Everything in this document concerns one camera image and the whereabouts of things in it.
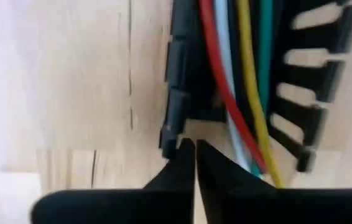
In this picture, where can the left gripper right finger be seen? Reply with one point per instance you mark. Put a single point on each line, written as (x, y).
(272, 208)

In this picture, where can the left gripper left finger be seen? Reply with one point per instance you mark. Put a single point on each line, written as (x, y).
(117, 208)

